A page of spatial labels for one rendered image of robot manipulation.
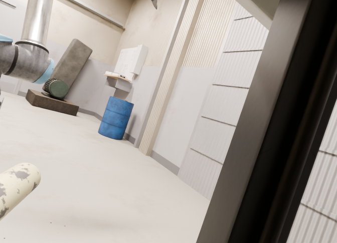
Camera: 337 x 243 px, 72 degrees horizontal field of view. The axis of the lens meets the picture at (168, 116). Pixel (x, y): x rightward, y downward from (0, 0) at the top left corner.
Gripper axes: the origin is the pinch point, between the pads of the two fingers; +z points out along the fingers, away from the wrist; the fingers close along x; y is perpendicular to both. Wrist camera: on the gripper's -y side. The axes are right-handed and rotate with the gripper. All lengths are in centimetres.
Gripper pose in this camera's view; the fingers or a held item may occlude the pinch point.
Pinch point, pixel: (170, 5)
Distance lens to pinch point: 119.0
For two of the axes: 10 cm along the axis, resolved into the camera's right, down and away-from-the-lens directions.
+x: -8.8, 1.1, 4.6
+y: 1.2, -8.9, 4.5
